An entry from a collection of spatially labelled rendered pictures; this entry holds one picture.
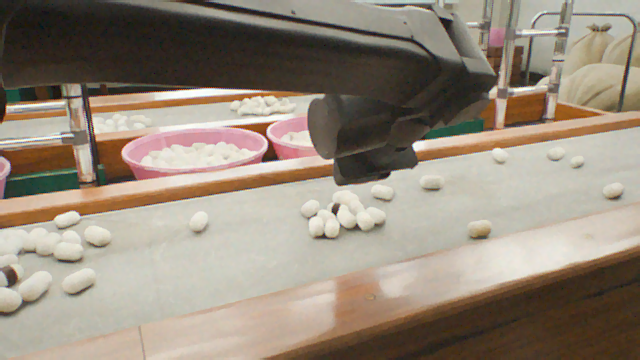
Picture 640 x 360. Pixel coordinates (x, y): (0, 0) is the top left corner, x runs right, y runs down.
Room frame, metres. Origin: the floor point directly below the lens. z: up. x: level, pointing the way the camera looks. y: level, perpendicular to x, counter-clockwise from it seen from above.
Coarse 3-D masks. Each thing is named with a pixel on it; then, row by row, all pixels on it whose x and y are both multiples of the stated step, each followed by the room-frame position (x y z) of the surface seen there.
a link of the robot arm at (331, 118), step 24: (336, 96) 0.41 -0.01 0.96; (360, 96) 0.42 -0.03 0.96; (456, 96) 0.39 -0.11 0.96; (480, 96) 0.39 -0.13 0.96; (312, 120) 0.44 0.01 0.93; (336, 120) 0.40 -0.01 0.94; (360, 120) 0.40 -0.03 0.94; (384, 120) 0.42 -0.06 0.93; (432, 120) 0.42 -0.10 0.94; (456, 120) 0.40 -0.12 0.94; (312, 144) 0.45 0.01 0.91; (336, 144) 0.41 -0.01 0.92; (360, 144) 0.42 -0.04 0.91; (384, 144) 0.44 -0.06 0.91
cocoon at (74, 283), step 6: (84, 270) 0.46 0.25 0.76; (90, 270) 0.46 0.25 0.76; (72, 276) 0.45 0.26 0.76; (78, 276) 0.45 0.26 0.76; (84, 276) 0.45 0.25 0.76; (90, 276) 0.46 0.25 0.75; (66, 282) 0.44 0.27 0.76; (72, 282) 0.44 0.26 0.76; (78, 282) 0.45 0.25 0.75; (84, 282) 0.45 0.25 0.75; (90, 282) 0.46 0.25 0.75; (66, 288) 0.44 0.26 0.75; (72, 288) 0.44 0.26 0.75; (78, 288) 0.44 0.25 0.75
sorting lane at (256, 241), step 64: (256, 192) 0.73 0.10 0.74; (320, 192) 0.73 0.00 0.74; (448, 192) 0.73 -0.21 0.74; (512, 192) 0.73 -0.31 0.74; (576, 192) 0.73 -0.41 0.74; (0, 256) 0.53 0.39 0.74; (128, 256) 0.52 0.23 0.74; (192, 256) 0.52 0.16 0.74; (256, 256) 0.52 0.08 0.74; (320, 256) 0.52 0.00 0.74; (384, 256) 0.52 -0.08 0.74; (0, 320) 0.40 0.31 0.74; (64, 320) 0.40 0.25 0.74; (128, 320) 0.40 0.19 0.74
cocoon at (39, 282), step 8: (40, 272) 0.45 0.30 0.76; (32, 280) 0.44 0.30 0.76; (40, 280) 0.44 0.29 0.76; (48, 280) 0.45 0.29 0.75; (24, 288) 0.43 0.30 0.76; (32, 288) 0.43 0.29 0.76; (40, 288) 0.44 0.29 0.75; (48, 288) 0.45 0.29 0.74; (24, 296) 0.42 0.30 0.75; (32, 296) 0.43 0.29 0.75
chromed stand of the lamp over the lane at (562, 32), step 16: (512, 0) 1.04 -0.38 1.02; (512, 16) 1.03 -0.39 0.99; (560, 16) 1.11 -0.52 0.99; (512, 32) 1.03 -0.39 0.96; (528, 32) 1.06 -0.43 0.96; (544, 32) 1.07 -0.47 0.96; (560, 32) 1.09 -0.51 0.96; (512, 48) 1.03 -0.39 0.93; (560, 48) 1.10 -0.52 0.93; (560, 64) 1.09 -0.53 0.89; (496, 96) 1.04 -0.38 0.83; (496, 112) 1.04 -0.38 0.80; (544, 112) 1.11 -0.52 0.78; (496, 128) 1.03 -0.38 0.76
